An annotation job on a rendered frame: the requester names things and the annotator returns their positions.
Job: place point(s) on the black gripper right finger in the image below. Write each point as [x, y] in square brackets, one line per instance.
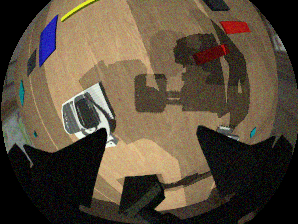
[229, 160]

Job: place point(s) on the blue flat rectangular plate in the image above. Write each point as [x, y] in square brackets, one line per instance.
[48, 41]

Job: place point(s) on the yellow flat bar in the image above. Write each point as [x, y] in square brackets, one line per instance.
[74, 11]

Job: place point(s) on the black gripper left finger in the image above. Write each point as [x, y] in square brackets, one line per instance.
[74, 168]

